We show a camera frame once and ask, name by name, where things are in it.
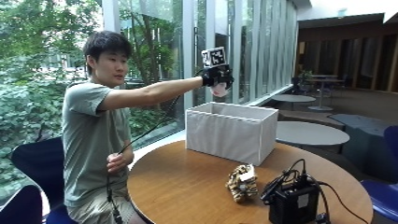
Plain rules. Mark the the person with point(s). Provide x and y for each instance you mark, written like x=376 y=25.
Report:
x=99 y=130

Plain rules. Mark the black electronic box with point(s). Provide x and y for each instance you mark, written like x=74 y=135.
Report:
x=293 y=202

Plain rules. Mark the white marker cube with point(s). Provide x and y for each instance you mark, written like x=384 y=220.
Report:
x=215 y=57

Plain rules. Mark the white fabric storage box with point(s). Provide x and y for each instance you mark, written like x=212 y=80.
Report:
x=232 y=132

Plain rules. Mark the round grey table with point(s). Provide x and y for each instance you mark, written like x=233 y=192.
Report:
x=293 y=99
x=311 y=133

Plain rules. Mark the blue chair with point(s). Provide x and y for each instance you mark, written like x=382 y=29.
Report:
x=19 y=207
x=39 y=168
x=384 y=183

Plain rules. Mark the leopard print soft toy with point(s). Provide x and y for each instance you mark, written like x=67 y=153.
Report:
x=243 y=184

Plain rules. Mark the pink soft toy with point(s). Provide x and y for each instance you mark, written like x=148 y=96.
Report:
x=220 y=90

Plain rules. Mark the grey upholstered bench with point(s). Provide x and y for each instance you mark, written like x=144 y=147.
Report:
x=361 y=140

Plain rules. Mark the tall round bistro table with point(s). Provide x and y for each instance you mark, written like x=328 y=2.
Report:
x=324 y=90

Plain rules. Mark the potted plant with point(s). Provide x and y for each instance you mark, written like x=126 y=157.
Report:
x=305 y=76

